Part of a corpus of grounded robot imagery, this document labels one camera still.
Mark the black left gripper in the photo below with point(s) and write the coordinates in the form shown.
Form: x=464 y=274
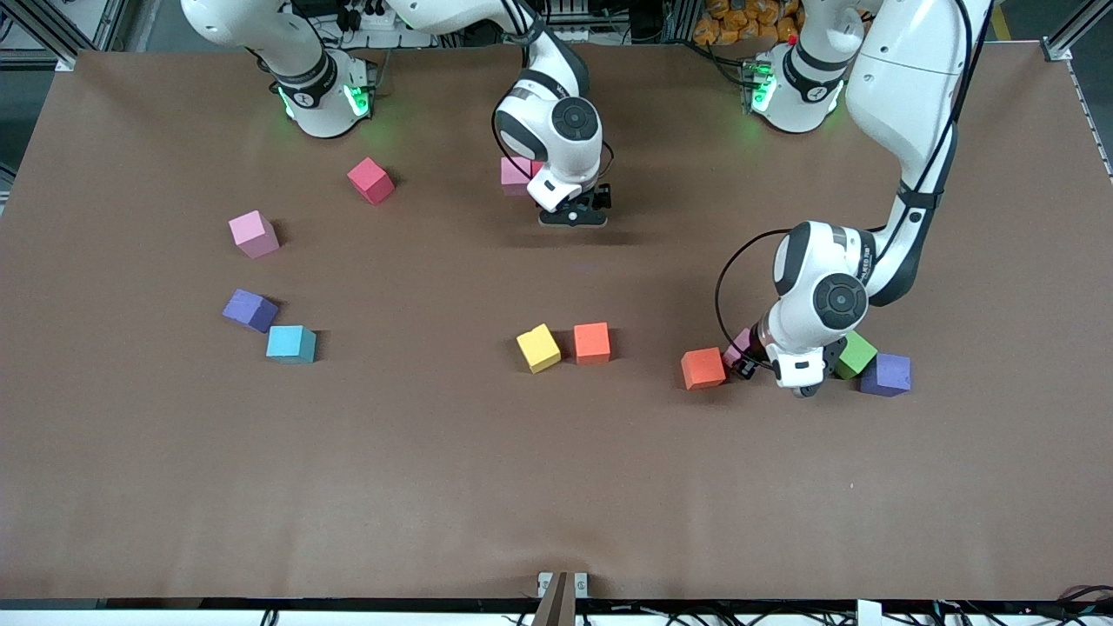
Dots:
x=749 y=362

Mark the green foam cube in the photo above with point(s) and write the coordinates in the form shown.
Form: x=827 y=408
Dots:
x=861 y=352

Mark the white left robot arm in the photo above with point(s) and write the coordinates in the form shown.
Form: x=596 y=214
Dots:
x=796 y=335

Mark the yellow foam cube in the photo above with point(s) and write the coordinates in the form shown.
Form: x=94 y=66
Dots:
x=539 y=348

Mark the white power strip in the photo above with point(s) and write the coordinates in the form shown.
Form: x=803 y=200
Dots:
x=369 y=19

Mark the pink foam cube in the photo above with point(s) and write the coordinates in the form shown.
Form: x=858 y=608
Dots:
x=735 y=348
x=513 y=174
x=254 y=234

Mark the orange foam cube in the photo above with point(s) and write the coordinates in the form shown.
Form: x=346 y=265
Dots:
x=592 y=342
x=703 y=368

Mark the cyan foam cube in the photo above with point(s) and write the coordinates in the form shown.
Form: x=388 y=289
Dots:
x=291 y=343

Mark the white metal bracket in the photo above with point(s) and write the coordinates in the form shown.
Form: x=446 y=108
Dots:
x=582 y=585

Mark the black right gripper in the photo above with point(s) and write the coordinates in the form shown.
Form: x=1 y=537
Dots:
x=603 y=199

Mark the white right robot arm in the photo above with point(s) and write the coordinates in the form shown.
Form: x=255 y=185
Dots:
x=569 y=161

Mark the purple foam cube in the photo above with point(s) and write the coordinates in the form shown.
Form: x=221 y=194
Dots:
x=885 y=375
x=250 y=310

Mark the aluminium frame profile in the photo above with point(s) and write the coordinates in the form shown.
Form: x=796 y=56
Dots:
x=61 y=54
x=1065 y=43

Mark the orange snack bag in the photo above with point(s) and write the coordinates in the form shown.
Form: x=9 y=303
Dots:
x=739 y=22

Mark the tan camera post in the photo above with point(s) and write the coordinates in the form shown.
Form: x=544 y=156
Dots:
x=556 y=609

